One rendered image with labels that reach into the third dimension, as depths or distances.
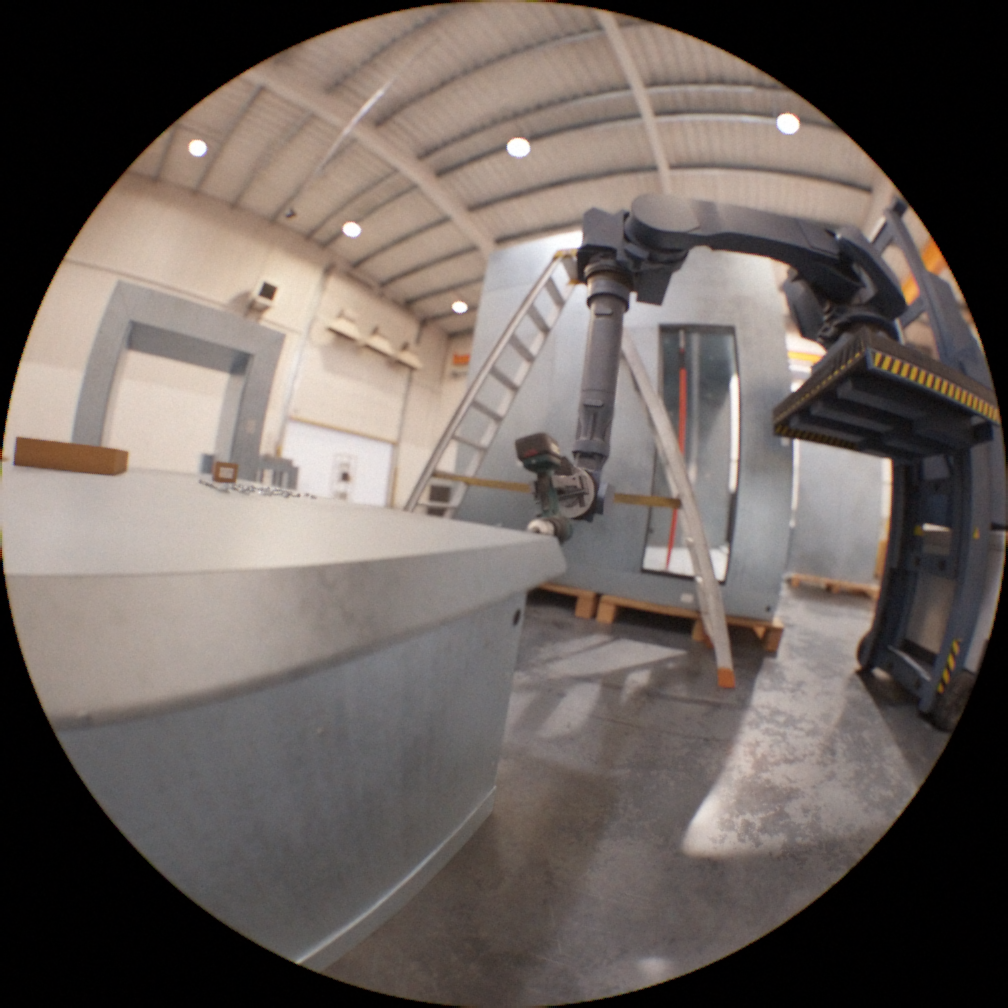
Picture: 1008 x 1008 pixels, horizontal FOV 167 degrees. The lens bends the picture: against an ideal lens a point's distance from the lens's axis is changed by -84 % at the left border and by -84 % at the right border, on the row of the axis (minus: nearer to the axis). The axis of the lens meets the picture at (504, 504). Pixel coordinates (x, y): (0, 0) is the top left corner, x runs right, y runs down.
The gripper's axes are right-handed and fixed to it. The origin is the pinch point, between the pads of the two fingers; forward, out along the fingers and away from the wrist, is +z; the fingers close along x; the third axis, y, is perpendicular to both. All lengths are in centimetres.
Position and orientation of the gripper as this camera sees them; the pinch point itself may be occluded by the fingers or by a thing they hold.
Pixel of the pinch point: (546, 485)
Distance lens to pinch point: 75.8
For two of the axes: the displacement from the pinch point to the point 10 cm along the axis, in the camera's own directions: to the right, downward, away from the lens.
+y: 1.6, 9.8, -1.3
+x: -8.8, 2.1, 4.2
